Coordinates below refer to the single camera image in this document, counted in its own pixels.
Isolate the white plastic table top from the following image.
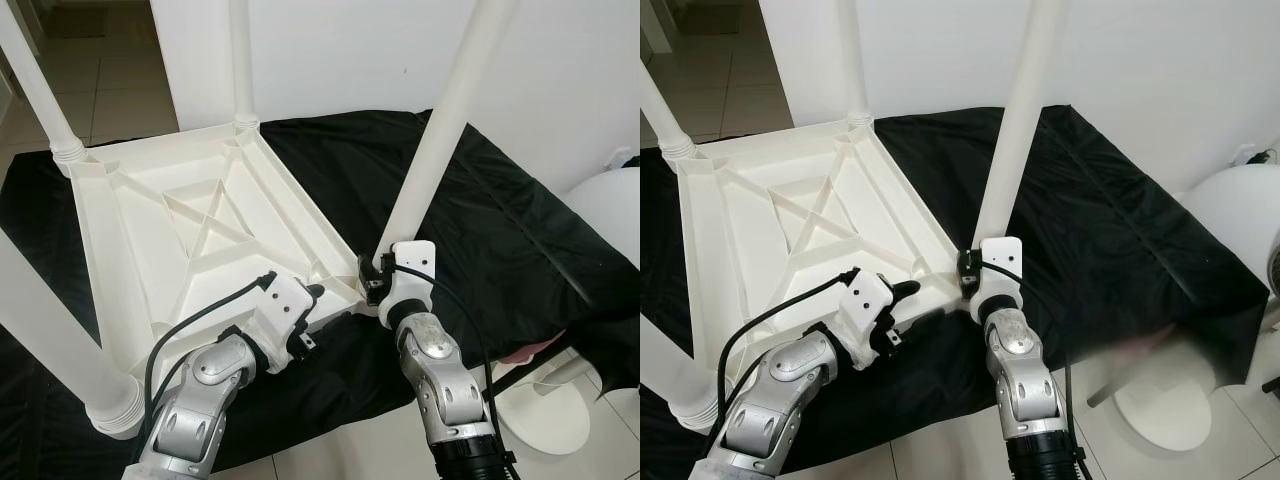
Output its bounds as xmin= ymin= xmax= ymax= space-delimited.
xmin=675 ymin=112 xmax=986 ymax=371
xmin=60 ymin=112 xmax=386 ymax=381

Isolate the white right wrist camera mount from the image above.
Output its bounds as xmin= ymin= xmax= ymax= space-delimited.
xmin=378 ymin=240 xmax=441 ymax=329
xmin=975 ymin=236 xmax=1026 ymax=323

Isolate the white door frame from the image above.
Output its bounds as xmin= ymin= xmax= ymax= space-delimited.
xmin=645 ymin=0 xmax=683 ymax=56

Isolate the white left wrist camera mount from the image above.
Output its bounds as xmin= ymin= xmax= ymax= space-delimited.
xmin=245 ymin=272 xmax=316 ymax=373
xmin=835 ymin=268 xmax=896 ymax=366

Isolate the black cloth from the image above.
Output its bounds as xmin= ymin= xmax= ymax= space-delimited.
xmin=0 ymin=108 xmax=641 ymax=471
xmin=640 ymin=105 xmax=1269 ymax=471

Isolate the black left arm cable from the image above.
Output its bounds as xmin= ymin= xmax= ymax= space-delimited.
xmin=718 ymin=266 xmax=859 ymax=431
xmin=143 ymin=270 xmax=279 ymax=441

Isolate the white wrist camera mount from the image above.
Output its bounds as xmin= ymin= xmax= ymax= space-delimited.
xmin=835 ymin=268 xmax=896 ymax=366
xmin=245 ymin=272 xmax=316 ymax=373
xmin=378 ymin=240 xmax=441 ymax=329
xmin=975 ymin=236 xmax=1026 ymax=323

